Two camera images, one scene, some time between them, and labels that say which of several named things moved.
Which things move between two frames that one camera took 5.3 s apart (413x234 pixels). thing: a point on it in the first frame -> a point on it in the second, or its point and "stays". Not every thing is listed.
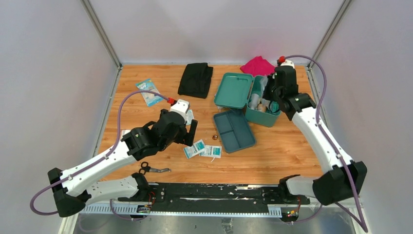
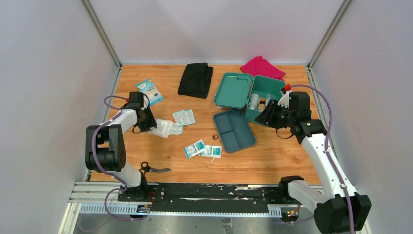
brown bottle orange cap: (261, 107) stays
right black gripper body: (272, 93) -> (278, 116)
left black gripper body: (179, 137) -> (148, 121)
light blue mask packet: (150, 98) stays
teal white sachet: (197, 148) stays
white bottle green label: (253, 101) stays
